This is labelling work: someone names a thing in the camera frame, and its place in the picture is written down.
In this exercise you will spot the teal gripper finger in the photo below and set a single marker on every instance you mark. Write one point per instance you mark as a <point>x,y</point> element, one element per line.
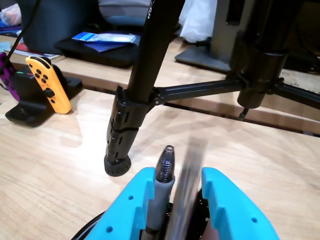
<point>237,212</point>
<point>125,207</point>

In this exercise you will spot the clear pen with grey grip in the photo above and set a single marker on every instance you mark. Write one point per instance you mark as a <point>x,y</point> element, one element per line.
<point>160,200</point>

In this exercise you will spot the clear stick pen black cap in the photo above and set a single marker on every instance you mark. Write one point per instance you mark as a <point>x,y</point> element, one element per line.
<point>187,187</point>

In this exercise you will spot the black mesh pen holder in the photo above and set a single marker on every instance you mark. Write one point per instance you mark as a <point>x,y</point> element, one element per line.
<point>203,215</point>

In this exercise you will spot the black controller charging dock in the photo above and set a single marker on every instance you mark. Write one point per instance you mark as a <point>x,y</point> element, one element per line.
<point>27,115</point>

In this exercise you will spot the orange game controller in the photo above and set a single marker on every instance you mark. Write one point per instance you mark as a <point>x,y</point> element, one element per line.
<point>50,82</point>

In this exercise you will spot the black tripod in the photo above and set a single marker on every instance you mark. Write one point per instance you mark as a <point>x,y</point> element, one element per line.
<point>145,62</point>

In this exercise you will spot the printed cardboard sheet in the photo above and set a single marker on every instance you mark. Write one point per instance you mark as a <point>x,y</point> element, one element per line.
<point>300,80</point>

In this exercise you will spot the black flat case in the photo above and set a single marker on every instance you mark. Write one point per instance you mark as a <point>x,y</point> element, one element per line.
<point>100,58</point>

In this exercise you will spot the grey monitor stand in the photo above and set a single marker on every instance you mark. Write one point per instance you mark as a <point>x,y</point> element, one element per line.
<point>220,45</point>

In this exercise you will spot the blue white packet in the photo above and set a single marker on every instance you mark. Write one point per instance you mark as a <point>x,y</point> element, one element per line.
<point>107,38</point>

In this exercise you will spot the purple game controller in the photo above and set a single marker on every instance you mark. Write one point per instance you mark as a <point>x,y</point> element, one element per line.
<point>7,80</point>

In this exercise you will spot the red notebook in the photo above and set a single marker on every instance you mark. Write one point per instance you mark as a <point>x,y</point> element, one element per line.
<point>22,47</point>

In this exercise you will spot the white plastic bag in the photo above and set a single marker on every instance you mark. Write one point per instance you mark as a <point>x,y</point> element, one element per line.
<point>197,22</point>

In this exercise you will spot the grey office chair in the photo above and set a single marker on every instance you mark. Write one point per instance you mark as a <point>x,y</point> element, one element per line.
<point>50,25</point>

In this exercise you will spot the blue book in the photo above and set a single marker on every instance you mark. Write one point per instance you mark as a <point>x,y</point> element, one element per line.
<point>10,30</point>

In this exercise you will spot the clear plastic bag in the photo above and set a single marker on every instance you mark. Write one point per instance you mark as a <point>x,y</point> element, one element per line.
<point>10,15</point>

